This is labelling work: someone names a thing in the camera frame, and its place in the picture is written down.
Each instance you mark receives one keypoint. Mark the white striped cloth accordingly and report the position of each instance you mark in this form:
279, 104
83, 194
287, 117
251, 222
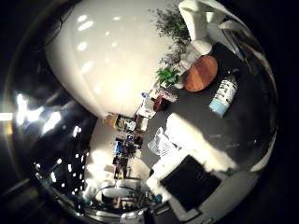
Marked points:
159, 143

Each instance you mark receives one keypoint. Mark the clear spray bottle blue liquid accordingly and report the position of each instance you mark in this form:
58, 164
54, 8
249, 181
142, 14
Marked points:
224, 93

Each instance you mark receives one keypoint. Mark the bottle with blue cap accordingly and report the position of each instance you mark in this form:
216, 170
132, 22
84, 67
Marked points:
144, 94

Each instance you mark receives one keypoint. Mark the blue device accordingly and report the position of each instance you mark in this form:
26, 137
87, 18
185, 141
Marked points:
117, 147

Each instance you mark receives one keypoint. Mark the dark brown bowl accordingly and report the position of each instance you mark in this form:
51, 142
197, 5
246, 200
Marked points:
160, 103

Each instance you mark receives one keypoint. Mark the white box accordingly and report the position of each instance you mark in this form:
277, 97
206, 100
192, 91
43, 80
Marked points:
145, 109

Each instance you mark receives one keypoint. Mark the printed paper cup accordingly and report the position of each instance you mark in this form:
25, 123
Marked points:
168, 94

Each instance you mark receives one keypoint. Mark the wooden shelf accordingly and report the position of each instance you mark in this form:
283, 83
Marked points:
111, 120

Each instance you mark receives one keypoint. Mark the small green potted plant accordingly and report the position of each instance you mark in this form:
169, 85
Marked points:
167, 76

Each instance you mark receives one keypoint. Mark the round wooden board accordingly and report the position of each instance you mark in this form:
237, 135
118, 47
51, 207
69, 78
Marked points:
201, 74

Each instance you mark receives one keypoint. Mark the tall dark leafy plant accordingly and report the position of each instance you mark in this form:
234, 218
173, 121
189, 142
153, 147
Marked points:
173, 26

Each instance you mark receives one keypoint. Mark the white curved stand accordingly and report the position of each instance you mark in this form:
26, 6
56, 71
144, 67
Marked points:
197, 21

